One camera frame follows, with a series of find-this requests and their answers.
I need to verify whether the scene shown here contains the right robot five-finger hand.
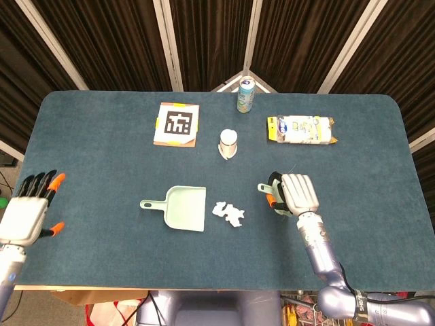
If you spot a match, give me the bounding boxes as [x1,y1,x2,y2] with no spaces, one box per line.
[266,171,320,217]

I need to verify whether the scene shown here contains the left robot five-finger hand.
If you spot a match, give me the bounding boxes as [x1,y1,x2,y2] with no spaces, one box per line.
[0,169,66,247]

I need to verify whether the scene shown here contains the mint green hand broom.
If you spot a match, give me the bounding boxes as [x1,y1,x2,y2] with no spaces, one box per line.
[257,171,295,217]

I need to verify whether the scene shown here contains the white paper scraps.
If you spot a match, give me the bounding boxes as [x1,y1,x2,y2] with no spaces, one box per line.
[211,201,246,229]

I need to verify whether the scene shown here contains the mint green dustpan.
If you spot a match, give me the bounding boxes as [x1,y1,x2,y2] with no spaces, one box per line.
[139,185,207,233]

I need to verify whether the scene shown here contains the black box device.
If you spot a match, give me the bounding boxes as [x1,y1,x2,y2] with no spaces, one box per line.
[0,151,18,167]

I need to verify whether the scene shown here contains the white and yellow snack bag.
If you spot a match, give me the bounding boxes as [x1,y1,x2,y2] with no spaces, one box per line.
[266,115,338,145]

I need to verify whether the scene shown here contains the blue felt table mat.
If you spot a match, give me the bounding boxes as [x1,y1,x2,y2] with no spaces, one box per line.
[5,90,425,293]

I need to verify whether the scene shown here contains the cardboard box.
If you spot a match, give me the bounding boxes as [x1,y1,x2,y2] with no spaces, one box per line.
[50,289,150,306]

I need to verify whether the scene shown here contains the light blue drink can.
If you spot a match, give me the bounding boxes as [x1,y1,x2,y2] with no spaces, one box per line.
[237,77,256,113]

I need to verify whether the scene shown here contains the red and white bag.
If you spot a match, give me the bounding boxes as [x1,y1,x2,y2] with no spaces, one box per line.
[84,298,143,326]

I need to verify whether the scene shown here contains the fiducial marker card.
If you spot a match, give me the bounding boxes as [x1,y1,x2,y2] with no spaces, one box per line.
[152,102,201,148]

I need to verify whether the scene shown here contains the grey robot torso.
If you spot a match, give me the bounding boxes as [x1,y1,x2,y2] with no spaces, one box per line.
[137,290,283,326]

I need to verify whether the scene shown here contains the wire shopping cart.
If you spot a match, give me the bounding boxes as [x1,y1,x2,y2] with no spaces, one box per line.
[280,291,421,326]

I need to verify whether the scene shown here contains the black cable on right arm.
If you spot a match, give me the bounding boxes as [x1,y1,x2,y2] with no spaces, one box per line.
[339,263,435,304]

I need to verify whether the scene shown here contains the white partition frame post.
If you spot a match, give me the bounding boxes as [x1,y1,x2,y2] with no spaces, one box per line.
[317,0,388,94]
[243,0,264,71]
[152,0,184,92]
[15,0,89,91]

